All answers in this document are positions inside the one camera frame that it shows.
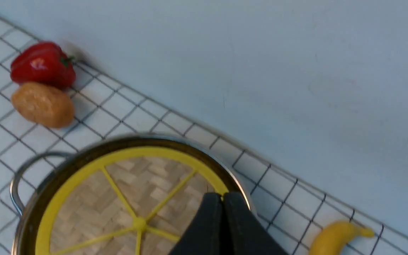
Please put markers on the stainless steel pot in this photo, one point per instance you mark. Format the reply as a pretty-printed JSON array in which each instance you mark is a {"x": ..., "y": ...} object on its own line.
[{"x": 108, "y": 151}]

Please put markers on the woven bamboo steamer lid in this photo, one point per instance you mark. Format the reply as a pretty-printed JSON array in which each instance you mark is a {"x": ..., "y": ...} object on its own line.
[{"x": 136, "y": 201}]

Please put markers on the white checkered tablecloth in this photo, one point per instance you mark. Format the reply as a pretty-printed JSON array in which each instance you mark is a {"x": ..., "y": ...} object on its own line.
[{"x": 292, "y": 211}]

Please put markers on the brown potato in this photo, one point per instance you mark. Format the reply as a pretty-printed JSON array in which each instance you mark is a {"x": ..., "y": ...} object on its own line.
[{"x": 43, "y": 104}]

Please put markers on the red bell pepper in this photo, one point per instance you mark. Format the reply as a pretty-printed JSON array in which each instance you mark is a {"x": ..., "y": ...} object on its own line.
[{"x": 45, "y": 63}]

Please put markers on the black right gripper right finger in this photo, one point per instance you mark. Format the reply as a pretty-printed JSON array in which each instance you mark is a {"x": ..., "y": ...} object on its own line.
[{"x": 242, "y": 233}]

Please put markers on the yellow banana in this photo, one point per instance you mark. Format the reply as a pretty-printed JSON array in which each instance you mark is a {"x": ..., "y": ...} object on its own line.
[{"x": 335, "y": 236}]

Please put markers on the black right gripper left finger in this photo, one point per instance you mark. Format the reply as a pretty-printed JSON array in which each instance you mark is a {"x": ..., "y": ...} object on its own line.
[{"x": 202, "y": 236}]

